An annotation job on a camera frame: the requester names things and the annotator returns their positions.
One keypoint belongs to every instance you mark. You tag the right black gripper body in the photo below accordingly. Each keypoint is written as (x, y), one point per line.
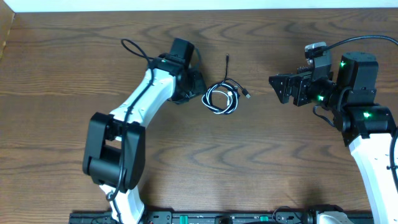
(322, 92)

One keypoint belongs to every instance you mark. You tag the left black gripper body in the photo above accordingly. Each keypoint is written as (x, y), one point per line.
(199, 86)

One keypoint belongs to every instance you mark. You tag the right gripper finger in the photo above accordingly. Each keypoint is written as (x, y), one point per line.
(303, 74)
(281, 86)

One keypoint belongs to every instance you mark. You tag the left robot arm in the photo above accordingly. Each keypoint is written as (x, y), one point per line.
(115, 149)

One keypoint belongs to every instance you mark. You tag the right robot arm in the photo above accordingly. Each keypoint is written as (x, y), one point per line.
(368, 129)

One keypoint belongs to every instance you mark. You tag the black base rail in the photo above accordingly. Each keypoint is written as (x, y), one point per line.
(167, 217)

